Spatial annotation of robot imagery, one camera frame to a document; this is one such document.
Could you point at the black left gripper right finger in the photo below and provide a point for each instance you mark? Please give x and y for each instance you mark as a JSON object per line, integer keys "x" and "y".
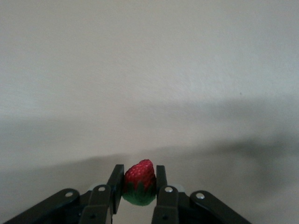
{"x": 161, "y": 179}

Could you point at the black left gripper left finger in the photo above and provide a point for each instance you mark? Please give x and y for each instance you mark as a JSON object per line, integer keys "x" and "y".
{"x": 116, "y": 186}

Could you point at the red strawberry green calyx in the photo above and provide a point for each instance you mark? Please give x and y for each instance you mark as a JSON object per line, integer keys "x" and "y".
{"x": 140, "y": 179}

